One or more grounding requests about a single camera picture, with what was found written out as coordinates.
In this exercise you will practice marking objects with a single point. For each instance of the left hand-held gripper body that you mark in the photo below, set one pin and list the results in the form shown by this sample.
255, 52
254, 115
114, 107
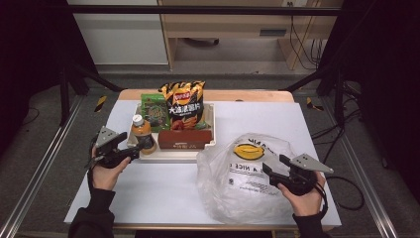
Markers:
107, 153

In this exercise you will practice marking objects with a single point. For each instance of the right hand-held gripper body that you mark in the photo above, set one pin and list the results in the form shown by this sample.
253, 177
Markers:
302, 181

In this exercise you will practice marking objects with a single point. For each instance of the orange drink bottle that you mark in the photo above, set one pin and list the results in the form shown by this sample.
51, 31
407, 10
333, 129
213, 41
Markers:
142, 135

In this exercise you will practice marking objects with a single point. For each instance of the white plastic tray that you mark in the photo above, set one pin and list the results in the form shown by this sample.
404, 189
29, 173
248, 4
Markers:
171, 154

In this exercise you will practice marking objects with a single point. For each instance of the clear plastic bag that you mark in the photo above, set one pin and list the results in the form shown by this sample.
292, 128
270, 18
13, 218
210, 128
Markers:
237, 195

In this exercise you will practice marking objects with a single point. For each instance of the green snack packet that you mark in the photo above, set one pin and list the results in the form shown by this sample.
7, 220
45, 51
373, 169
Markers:
154, 112

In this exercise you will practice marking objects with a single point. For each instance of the brown chocolate box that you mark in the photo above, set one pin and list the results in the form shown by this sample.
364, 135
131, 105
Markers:
185, 139

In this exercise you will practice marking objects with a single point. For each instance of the black yellow chips bag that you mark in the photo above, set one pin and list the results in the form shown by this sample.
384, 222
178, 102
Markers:
183, 105

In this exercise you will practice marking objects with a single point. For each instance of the person's right hand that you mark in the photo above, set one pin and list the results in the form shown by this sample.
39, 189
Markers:
307, 205

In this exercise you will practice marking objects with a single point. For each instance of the person's left hand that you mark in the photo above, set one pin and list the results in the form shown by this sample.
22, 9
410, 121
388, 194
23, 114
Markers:
104, 178

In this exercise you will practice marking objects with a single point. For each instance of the white table mat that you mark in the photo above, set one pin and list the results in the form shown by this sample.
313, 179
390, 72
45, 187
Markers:
158, 191

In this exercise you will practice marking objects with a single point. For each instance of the black metal stand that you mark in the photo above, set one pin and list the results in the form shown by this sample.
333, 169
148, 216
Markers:
338, 99
64, 99

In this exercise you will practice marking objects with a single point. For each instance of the white cabinet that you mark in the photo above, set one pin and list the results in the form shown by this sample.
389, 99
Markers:
122, 39

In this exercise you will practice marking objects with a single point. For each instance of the black curtain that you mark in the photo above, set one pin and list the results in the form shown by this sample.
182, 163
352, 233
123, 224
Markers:
29, 66
389, 82

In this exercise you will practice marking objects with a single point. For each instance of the black chair base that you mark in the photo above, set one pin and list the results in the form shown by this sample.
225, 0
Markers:
204, 41

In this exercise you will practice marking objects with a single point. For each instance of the light wooden desk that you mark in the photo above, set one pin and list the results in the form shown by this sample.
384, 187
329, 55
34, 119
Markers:
228, 24

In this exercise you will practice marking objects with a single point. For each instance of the aluminium frame rail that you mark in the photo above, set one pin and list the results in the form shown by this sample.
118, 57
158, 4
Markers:
43, 165
369, 185

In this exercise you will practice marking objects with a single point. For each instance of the black horizontal frame bar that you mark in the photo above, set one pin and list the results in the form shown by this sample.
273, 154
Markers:
198, 10

